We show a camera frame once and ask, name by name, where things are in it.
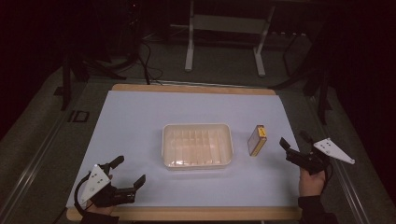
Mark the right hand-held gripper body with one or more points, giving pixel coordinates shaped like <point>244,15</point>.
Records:
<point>308,161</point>

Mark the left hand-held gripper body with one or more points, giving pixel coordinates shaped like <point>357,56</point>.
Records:
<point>96,183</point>

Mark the yellow box with clear lid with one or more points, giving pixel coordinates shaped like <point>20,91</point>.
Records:
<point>257,141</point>

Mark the white ribbed plastic tray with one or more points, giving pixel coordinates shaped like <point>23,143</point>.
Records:
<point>197,146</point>

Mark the person's right hand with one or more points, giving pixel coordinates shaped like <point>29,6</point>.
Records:
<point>311,185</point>

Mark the person's left hand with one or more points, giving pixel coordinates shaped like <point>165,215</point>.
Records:
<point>101,210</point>

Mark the pale table mat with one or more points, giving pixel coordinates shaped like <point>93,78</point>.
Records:
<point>140,124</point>

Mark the black tripod stand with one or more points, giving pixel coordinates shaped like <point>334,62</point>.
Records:
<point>323,96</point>
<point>66,84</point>

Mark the white metal stand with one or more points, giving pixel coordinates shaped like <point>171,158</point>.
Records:
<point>229,23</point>

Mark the black rectangular floor frame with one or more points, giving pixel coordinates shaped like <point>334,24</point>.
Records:
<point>79,116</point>

